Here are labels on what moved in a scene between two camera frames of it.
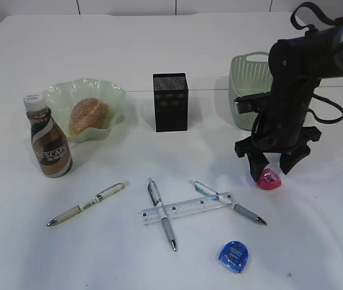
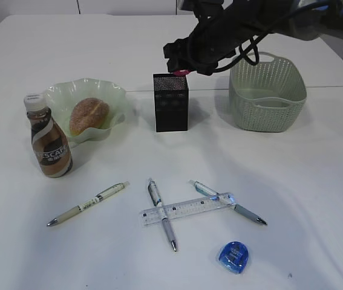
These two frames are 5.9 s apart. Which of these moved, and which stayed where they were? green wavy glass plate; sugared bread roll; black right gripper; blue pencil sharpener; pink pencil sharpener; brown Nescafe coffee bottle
Moved: pink pencil sharpener; black right gripper
Stayed: sugared bread roll; brown Nescafe coffee bottle; blue pencil sharpener; green wavy glass plate
